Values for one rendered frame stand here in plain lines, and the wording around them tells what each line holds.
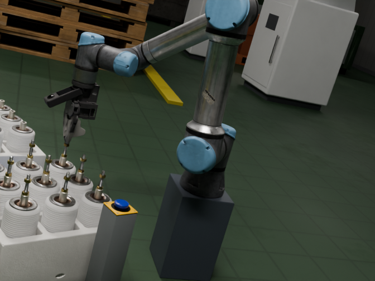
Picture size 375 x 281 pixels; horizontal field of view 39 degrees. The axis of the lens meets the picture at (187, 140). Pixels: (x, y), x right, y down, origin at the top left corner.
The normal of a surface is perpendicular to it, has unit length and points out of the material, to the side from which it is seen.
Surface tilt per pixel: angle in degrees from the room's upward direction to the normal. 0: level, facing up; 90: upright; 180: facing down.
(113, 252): 90
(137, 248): 0
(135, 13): 90
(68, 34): 90
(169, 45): 106
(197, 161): 98
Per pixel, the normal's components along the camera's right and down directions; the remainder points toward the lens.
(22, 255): 0.62, 0.39
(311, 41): 0.31, 0.36
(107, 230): -0.74, 0.00
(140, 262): 0.25, -0.92
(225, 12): -0.32, 0.07
